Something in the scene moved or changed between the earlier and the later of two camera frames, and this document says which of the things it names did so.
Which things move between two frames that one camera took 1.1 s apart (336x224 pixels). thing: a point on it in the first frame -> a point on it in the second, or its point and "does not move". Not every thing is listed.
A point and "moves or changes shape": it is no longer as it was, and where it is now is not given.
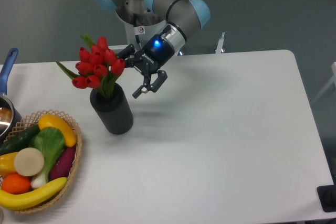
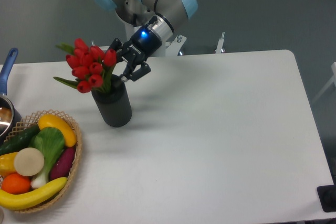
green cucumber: (21, 140) does not move
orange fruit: (16, 184) does not move
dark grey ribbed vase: (113, 112) moves or changes shape
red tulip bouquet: (97, 67) moves or changes shape
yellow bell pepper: (7, 164) does not move
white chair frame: (333, 81) does not move
